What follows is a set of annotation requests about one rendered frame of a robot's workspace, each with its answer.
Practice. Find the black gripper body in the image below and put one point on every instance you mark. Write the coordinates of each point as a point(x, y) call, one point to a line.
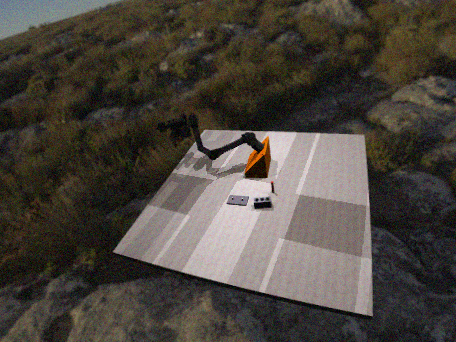
point(162, 125)

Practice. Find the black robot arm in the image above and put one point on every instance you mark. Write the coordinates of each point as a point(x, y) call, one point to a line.
point(184, 132)

